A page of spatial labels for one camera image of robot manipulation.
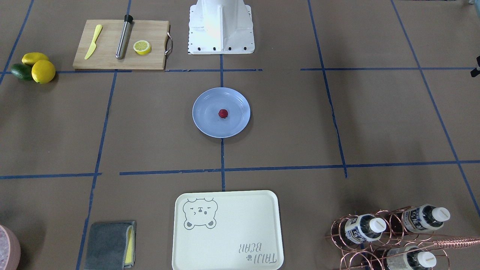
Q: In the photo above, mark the steel muddler black cap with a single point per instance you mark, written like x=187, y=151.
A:
x=125, y=37

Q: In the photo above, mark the yellow lemon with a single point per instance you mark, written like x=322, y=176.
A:
x=43, y=71
x=33, y=57

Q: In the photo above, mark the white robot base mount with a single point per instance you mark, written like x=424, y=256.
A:
x=220, y=27

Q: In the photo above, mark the dark bottle white cap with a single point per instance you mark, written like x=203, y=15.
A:
x=363, y=228

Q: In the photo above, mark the red strawberry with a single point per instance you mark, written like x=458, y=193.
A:
x=223, y=113

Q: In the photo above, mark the black camera tripod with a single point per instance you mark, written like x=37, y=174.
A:
x=476, y=71

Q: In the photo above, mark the blue round plate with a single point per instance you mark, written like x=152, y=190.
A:
x=205, y=112

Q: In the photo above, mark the yellow plastic knife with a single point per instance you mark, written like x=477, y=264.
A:
x=93, y=44

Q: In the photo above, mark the copper wire bottle rack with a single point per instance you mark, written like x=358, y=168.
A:
x=393, y=244

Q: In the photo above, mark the grey folded cloth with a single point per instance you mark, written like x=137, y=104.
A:
x=111, y=246

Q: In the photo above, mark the green lime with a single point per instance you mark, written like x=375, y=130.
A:
x=21, y=71

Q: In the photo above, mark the cream bear tray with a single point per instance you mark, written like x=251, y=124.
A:
x=236, y=230

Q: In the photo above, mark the lemon half slice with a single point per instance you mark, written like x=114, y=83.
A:
x=142, y=47

